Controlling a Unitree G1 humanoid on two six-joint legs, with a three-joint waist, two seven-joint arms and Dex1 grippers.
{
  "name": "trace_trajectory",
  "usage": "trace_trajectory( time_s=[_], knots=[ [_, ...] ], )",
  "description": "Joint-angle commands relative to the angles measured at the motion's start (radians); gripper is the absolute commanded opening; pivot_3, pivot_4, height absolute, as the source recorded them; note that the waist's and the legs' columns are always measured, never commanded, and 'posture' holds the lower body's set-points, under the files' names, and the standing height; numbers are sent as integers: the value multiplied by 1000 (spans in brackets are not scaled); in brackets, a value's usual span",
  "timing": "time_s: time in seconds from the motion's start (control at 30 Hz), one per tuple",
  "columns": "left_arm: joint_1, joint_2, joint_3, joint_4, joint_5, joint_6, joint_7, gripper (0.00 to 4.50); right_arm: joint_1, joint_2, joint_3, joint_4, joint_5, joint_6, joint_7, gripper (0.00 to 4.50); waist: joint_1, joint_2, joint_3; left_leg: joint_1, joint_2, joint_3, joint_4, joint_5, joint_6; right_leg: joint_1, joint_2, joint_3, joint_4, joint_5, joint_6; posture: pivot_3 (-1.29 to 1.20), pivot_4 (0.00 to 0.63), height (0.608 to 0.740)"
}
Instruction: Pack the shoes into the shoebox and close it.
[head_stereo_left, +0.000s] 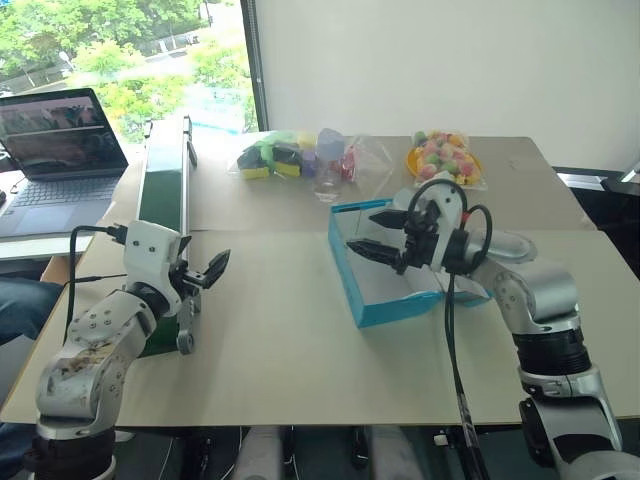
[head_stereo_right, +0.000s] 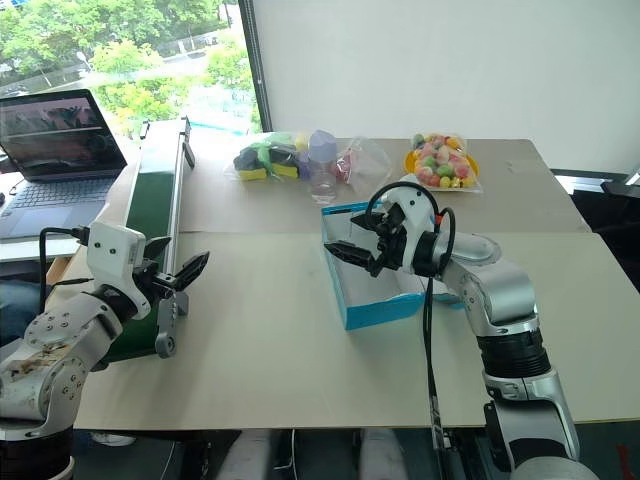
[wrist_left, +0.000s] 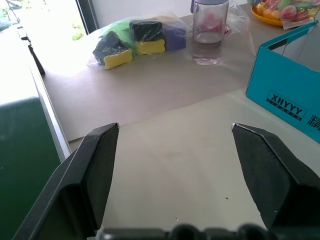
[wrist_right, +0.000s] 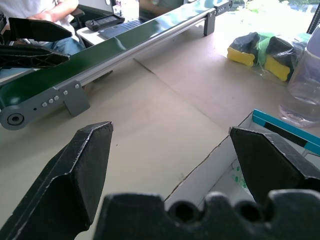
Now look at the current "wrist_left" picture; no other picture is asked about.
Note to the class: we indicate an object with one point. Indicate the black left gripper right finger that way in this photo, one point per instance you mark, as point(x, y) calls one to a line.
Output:
point(272, 172)

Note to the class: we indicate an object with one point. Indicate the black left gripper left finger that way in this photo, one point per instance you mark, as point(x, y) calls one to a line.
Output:
point(75, 180)

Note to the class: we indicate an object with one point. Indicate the green conveyor belt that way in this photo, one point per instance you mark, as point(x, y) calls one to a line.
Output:
point(22, 162)

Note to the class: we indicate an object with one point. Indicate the teal cardboard box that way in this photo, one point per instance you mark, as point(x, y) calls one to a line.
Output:
point(287, 82)

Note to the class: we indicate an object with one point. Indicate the brown paper table mat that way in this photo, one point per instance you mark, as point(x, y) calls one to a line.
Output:
point(150, 92)

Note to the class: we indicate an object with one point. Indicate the yellow and black sponge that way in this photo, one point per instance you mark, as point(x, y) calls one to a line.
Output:
point(113, 51)
point(148, 33)

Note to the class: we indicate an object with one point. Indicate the clear bottle with purple lid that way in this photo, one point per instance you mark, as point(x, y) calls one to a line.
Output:
point(209, 32)

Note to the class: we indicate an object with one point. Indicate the clear plastic bag of sponges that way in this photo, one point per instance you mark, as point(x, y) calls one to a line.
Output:
point(140, 40)

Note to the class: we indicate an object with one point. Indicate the orange plate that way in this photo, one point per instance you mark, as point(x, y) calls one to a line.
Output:
point(267, 18)

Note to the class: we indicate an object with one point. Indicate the green sponge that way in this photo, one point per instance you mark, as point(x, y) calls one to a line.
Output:
point(120, 31)

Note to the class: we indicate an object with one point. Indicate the bag of toy fruit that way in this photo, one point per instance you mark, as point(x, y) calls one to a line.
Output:
point(287, 10)

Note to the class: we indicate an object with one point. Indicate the purple sponge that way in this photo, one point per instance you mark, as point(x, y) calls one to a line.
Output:
point(175, 35)

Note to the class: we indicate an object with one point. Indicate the silver conveyor side rail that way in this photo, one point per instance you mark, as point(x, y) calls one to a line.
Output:
point(51, 120)

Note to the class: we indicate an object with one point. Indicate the black window frame post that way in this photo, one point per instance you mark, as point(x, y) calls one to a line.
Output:
point(87, 15)

